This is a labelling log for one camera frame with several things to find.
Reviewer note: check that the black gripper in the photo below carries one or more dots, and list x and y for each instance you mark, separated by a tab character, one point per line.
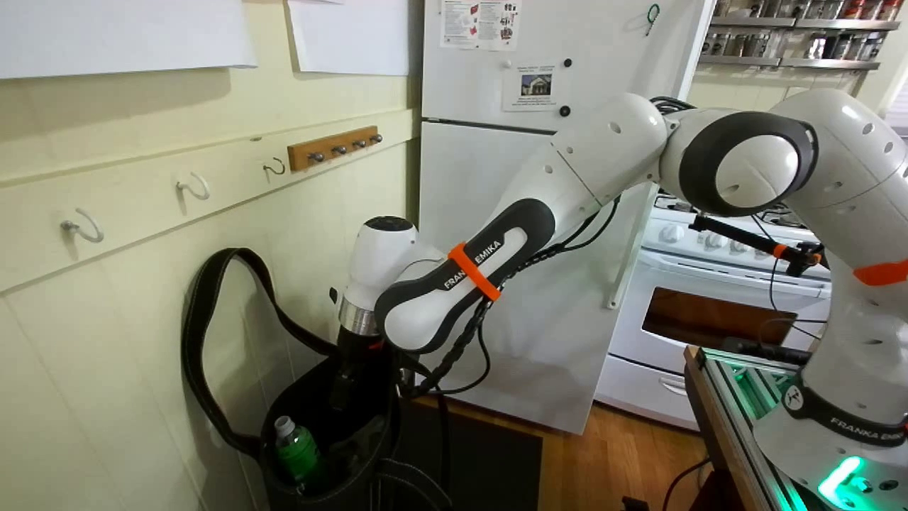
360	366

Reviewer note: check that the green plastic bottle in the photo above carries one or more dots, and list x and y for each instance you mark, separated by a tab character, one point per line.
300	454

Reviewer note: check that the black shoulder bag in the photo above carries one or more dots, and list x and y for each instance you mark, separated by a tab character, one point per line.
218	284

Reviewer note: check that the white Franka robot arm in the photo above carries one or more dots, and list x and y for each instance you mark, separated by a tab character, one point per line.
587	161

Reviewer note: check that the wooden peg rack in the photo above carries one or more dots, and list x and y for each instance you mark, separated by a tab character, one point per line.
333	148

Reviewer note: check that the white refrigerator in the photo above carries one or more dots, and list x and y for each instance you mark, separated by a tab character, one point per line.
473	170

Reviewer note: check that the black round fridge magnet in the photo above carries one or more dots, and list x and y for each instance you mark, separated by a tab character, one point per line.
567	111

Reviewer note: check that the photo fridge magnet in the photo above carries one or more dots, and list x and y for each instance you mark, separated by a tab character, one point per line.
534	87

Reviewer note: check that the small white paper sheet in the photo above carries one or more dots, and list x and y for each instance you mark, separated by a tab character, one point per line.
351	31

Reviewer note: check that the paper with red print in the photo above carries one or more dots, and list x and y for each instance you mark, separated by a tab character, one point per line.
477	21

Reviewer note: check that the white oven stove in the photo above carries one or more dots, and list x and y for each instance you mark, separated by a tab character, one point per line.
720	284

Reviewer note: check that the black pole with orange tape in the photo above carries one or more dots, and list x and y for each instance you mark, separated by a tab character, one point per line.
747	240

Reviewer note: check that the large white paper sheet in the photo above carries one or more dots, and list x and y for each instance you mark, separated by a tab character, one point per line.
114	31

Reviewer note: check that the metal spice rack shelf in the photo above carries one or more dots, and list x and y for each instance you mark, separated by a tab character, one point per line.
804	43

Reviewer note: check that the metal wall hook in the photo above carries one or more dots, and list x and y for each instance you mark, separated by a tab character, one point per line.
86	230
277	168
196	189

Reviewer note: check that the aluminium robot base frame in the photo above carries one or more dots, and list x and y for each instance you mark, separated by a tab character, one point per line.
720	416

